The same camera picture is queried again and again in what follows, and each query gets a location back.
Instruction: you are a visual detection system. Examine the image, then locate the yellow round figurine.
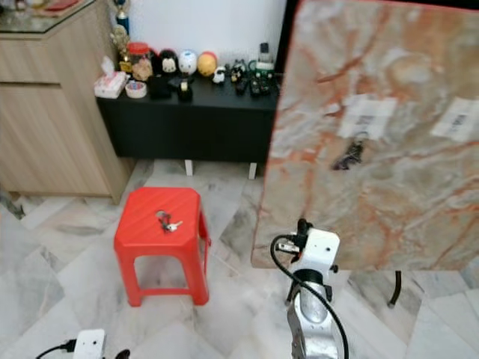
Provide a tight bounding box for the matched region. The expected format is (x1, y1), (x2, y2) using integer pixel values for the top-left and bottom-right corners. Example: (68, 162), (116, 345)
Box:
(198, 52), (219, 79)

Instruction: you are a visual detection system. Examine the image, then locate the white round figurine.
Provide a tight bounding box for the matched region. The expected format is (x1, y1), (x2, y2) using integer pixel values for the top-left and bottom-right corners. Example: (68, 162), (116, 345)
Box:
(178, 49), (199, 76)

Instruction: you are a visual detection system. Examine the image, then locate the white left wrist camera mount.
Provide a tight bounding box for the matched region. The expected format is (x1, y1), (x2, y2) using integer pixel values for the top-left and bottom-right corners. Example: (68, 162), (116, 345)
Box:
(73, 329), (106, 359)

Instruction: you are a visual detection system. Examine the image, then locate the white barcode sticker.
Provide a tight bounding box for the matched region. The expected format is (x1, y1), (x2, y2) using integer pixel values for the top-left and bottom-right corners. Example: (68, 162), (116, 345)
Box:
(430, 97), (479, 144)
(337, 93), (398, 141)

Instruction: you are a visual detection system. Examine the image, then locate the white tape roll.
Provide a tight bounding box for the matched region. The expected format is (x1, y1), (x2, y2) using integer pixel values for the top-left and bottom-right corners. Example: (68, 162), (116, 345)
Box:
(126, 82), (148, 99)

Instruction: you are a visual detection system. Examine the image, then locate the red lidded jar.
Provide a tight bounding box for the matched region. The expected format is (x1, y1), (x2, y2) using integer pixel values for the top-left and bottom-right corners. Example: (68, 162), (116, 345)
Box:
(126, 42), (153, 82)

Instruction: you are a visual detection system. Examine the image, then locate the marble board red edge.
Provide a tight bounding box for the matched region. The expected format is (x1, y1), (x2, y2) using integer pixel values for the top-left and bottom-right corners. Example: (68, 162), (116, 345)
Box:
(251, 0), (479, 271)

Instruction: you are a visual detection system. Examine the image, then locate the black round figurine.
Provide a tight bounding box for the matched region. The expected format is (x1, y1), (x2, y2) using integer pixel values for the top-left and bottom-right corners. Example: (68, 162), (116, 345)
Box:
(157, 49), (180, 76)

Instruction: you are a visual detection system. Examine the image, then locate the light wooden cabinet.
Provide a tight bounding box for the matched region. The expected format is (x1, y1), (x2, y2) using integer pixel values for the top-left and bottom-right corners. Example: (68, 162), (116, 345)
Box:
(0, 0), (132, 204)

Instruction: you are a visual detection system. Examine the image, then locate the black hanging keychain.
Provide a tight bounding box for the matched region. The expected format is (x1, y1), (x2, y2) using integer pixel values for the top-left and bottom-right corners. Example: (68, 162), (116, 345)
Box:
(333, 132), (372, 171)

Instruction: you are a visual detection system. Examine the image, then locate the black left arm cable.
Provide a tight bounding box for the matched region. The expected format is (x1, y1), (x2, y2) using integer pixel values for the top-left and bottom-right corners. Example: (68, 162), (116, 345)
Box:
(34, 340), (76, 359)

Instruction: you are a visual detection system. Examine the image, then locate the small black cat figurine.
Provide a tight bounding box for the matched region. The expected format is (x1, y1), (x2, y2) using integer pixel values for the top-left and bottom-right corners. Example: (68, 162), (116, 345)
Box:
(229, 59), (247, 84)

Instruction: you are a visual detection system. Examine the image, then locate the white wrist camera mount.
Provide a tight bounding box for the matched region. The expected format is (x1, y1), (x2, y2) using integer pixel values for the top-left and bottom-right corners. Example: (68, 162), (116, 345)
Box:
(295, 228), (341, 271)
(73, 329), (106, 359)

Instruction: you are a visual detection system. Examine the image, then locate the pink tissue box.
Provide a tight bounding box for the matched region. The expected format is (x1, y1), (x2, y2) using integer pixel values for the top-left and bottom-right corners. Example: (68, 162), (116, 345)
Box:
(94, 57), (129, 100)

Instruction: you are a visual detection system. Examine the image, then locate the red flat case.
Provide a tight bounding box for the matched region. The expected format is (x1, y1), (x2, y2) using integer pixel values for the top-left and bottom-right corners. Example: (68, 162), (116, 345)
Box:
(43, 0), (81, 13)

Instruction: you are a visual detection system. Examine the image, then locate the blue gold trophy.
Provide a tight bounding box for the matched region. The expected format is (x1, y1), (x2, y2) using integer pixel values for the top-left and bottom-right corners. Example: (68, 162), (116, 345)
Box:
(113, 0), (132, 36)

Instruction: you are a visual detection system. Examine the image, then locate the red plastic stool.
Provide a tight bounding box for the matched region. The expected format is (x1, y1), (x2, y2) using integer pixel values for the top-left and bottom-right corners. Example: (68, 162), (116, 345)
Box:
(114, 187), (211, 307)

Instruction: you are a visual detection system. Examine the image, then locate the black low console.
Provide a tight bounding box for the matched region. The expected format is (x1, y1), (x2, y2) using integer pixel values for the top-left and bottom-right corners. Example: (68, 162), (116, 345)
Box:
(96, 75), (279, 165)

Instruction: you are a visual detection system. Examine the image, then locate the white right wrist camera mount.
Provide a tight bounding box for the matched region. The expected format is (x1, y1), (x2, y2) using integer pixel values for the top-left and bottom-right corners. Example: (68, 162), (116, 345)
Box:
(295, 228), (341, 271)

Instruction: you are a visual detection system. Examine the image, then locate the silver key bunch black fob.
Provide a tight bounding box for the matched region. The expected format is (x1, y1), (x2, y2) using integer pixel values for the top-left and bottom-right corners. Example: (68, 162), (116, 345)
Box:
(156, 212), (185, 234)

